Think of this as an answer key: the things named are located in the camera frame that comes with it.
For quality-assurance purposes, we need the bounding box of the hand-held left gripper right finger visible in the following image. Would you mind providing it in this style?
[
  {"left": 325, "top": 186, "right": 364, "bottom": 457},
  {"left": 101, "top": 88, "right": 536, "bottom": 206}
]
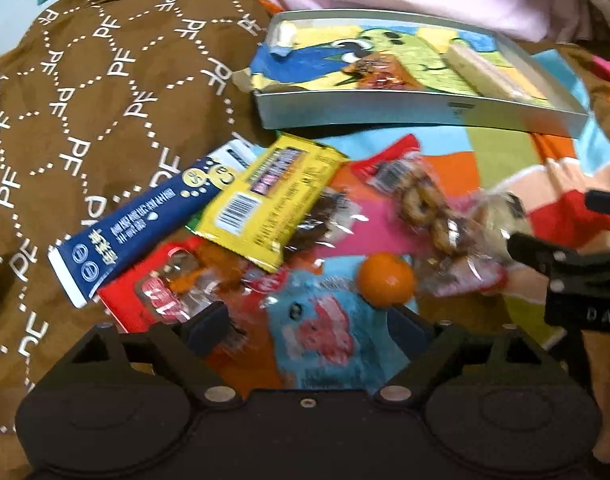
[{"left": 376, "top": 305, "right": 542, "bottom": 404}]

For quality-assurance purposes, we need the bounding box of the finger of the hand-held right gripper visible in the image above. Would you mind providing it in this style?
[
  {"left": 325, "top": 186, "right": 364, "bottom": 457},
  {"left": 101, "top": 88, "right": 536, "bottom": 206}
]
[
  {"left": 584, "top": 189, "right": 610, "bottom": 218},
  {"left": 506, "top": 231, "right": 583, "bottom": 276}
]

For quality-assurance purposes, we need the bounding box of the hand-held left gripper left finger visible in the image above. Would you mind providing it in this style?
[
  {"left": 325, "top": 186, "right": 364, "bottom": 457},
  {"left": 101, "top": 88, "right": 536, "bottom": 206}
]
[{"left": 67, "top": 302, "right": 238, "bottom": 406}]

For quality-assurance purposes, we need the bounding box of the clear pale snack packet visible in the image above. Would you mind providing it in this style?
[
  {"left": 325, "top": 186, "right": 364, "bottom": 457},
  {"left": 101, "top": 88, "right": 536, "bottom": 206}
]
[{"left": 478, "top": 190, "right": 530, "bottom": 261}]

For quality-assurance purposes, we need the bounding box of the blue pig snack packet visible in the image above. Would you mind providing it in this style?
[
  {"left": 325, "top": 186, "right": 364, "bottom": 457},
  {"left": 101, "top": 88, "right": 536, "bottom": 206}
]
[{"left": 262, "top": 267, "right": 417, "bottom": 392}]

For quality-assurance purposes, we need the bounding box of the red ring biscuit packet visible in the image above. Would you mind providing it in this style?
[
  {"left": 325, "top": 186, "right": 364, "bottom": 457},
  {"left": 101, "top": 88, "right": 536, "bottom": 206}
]
[{"left": 350, "top": 134, "right": 508, "bottom": 298}]

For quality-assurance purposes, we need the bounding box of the dark brown snack packet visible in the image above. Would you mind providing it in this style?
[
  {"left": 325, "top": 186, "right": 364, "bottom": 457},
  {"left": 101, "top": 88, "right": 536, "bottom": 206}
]
[{"left": 284, "top": 187, "right": 367, "bottom": 262}]

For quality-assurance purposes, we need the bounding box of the yellow snack packet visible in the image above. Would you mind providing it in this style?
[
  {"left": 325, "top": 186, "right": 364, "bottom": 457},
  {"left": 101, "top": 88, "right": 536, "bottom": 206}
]
[{"left": 187, "top": 132, "right": 350, "bottom": 274}]

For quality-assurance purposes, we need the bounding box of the grey cardboard box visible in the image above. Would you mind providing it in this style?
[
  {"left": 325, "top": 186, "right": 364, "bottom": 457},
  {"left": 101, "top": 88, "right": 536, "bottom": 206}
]
[{"left": 252, "top": 9, "right": 590, "bottom": 139}]

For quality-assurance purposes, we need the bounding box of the golden brown snack packet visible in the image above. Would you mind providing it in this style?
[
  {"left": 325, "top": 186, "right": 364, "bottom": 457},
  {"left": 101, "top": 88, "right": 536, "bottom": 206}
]
[{"left": 352, "top": 55, "right": 402, "bottom": 87}]

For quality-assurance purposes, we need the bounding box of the orange tangerine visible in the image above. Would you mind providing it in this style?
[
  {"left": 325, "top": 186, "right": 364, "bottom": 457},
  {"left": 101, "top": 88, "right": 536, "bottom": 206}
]
[{"left": 359, "top": 254, "right": 417, "bottom": 307}]

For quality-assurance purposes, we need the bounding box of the red snack packet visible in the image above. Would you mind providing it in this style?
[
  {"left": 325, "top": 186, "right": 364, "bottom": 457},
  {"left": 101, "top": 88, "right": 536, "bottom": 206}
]
[{"left": 97, "top": 239, "right": 296, "bottom": 343}]

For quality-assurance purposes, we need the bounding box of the blue tube box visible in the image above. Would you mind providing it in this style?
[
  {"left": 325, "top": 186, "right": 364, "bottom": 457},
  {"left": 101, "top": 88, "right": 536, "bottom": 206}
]
[{"left": 47, "top": 140, "right": 258, "bottom": 309}]

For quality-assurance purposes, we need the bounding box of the white rice cracker bar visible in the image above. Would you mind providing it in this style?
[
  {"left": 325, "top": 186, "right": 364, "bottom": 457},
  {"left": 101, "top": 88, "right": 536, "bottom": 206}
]
[{"left": 445, "top": 42, "right": 532, "bottom": 104}]

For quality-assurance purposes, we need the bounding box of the brown printed blanket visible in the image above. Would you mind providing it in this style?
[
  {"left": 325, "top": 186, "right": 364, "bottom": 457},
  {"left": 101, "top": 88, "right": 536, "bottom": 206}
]
[{"left": 0, "top": 0, "right": 296, "bottom": 480}]

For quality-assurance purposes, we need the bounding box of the cartoon painted sheet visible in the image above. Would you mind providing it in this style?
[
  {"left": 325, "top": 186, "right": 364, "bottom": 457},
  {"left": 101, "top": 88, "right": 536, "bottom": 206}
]
[{"left": 250, "top": 22, "right": 556, "bottom": 107}]

